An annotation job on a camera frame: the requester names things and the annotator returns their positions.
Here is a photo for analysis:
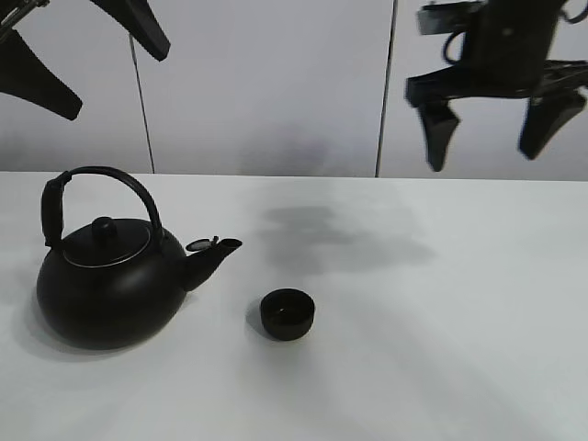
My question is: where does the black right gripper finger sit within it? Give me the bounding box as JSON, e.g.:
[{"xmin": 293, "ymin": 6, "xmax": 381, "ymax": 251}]
[
  {"xmin": 1, "ymin": 30, "xmax": 83, "ymax": 120},
  {"xmin": 92, "ymin": 0, "xmax": 171, "ymax": 62}
]

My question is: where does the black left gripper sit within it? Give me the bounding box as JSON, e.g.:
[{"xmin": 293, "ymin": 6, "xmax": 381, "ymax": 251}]
[{"xmin": 405, "ymin": 1, "xmax": 587, "ymax": 173}]

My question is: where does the black round teapot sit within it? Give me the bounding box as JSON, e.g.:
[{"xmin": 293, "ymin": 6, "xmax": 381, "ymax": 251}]
[{"xmin": 36, "ymin": 166, "xmax": 243, "ymax": 350}]

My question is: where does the small black teacup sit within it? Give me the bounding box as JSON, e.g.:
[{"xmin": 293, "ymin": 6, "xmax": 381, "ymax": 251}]
[{"xmin": 259, "ymin": 288, "xmax": 316, "ymax": 342}]

